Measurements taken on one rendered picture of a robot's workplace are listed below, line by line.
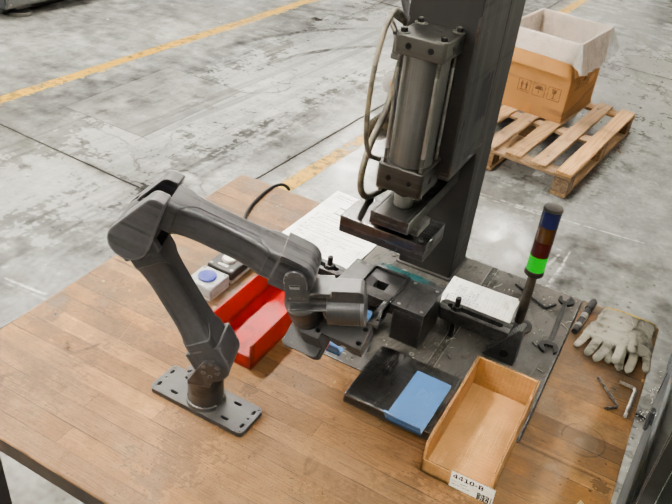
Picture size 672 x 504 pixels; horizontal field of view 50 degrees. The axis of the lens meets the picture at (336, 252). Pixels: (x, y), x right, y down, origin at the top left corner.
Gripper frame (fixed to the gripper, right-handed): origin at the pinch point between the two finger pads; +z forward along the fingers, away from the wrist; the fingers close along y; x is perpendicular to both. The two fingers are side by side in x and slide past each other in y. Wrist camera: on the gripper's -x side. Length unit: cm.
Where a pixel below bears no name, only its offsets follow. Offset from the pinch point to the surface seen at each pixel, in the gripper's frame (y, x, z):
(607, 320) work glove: 39, -46, 31
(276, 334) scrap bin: 0.3, 11.5, 9.5
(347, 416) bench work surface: -8.6, -9.1, 6.5
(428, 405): -0.2, -21.1, 8.1
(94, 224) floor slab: 46, 168, 153
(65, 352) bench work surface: -21.8, 43.3, 1.0
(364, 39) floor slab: 330, 187, 325
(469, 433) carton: -1.4, -29.5, 9.2
